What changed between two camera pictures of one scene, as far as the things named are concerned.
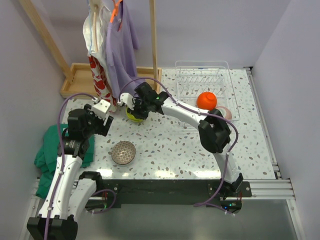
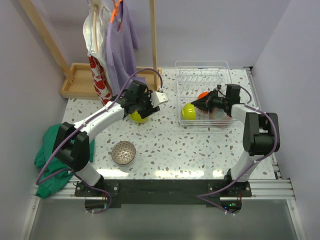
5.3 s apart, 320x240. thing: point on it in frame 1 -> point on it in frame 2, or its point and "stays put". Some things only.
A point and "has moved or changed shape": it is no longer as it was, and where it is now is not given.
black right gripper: x=135 y=112 -> x=206 y=102
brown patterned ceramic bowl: x=123 y=152 stays put
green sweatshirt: x=47 y=161 stays put
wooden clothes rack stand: x=75 y=81 stays put
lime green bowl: x=131 y=116 has moved or changed shape
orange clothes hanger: x=115 y=12 stays put
